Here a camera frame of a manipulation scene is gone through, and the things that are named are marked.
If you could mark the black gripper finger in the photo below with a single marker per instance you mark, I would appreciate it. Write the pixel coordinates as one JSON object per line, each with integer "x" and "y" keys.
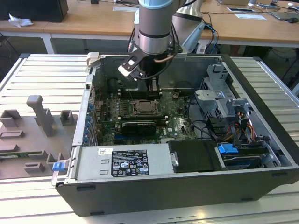
{"x": 158, "y": 85}
{"x": 151, "y": 85}

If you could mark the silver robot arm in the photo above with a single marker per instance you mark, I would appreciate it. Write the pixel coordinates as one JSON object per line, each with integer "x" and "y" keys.
{"x": 153, "y": 23}

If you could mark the CPU socket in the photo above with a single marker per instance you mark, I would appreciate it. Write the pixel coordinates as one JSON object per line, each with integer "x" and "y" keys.
{"x": 135, "y": 114}

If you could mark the blue expansion slot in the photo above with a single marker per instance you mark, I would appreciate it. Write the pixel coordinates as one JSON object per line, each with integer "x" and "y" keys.
{"x": 121, "y": 137}

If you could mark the black graphics card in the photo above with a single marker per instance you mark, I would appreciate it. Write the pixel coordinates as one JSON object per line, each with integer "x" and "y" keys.
{"x": 140, "y": 129}

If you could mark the green motherboard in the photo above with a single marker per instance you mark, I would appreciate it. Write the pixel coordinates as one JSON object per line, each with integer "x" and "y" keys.
{"x": 180, "y": 126}

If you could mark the small white device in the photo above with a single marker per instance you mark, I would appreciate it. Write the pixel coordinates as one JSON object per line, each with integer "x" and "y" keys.
{"x": 202, "y": 49}

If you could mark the silver metal drive cage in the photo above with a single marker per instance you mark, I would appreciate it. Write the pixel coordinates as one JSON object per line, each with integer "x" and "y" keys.
{"x": 210, "y": 102}

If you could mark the grey plastic case latch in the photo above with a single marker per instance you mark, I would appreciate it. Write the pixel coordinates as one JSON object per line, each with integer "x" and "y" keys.
{"x": 92, "y": 59}

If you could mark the black plastic shroud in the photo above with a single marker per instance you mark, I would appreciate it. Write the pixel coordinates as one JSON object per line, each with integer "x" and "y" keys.
{"x": 194, "y": 156}

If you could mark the hard disk in blue carrier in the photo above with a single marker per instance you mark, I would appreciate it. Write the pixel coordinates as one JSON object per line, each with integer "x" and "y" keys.
{"x": 227, "y": 149}

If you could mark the silver power supply unit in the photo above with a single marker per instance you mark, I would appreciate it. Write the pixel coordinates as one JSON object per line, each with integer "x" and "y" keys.
{"x": 93, "y": 163}

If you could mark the cardboard box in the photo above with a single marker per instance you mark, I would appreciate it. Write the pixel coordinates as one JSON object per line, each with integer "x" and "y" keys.
{"x": 233, "y": 2}

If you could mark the flat tablet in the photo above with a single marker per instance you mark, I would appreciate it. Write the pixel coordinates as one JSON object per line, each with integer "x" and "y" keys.
{"x": 240, "y": 9}

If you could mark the white paper sheet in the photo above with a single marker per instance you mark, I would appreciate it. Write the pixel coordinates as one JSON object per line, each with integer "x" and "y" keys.
{"x": 250, "y": 16}

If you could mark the grey parts rack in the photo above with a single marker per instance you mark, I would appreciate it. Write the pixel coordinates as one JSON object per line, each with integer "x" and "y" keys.
{"x": 44, "y": 121}

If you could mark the black open PC case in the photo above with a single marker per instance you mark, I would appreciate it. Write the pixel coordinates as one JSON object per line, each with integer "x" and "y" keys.
{"x": 163, "y": 198}

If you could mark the blue plastic clip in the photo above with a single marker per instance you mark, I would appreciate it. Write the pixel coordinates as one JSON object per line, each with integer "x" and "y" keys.
{"x": 58, "y": 166}

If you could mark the black box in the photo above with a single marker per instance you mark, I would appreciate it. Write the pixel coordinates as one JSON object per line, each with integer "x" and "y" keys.
{"x": 35, "y": 10}

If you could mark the crumpled white paper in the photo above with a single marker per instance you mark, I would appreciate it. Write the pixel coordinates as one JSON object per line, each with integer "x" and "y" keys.
{"x": 19, "y": 21}

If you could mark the grey laptop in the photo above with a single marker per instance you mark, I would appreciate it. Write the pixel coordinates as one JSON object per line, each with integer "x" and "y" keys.
{"x": 285, "y": 15}

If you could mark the green RAM stick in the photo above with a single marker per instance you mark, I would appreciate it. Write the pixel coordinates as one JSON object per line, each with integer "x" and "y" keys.
{"x": 23, "y": 154}

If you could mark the black computer mouse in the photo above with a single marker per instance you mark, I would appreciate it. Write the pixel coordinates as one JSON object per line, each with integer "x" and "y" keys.
{"x": 292, "y": 20}

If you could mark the black camera bracket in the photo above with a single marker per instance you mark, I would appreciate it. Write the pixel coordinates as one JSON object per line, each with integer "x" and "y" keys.
{"x": 136, "y": 54}

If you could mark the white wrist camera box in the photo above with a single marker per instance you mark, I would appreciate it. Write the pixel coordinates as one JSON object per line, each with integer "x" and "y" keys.
{"x": 126, "y": 70}

